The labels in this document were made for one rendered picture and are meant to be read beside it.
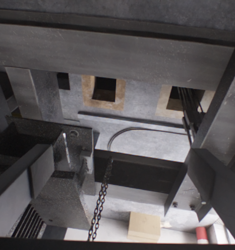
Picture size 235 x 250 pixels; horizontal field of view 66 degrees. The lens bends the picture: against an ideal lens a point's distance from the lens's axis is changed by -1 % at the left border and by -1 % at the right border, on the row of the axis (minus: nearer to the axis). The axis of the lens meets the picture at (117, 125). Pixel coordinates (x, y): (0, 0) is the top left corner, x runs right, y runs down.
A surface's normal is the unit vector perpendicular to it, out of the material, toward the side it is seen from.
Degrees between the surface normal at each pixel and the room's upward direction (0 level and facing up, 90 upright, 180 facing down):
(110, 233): 90
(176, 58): 0
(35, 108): 0
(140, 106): 0
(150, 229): 90
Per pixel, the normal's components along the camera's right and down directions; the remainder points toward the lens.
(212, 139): -0.15, 0.62
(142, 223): 0.05, -0.77
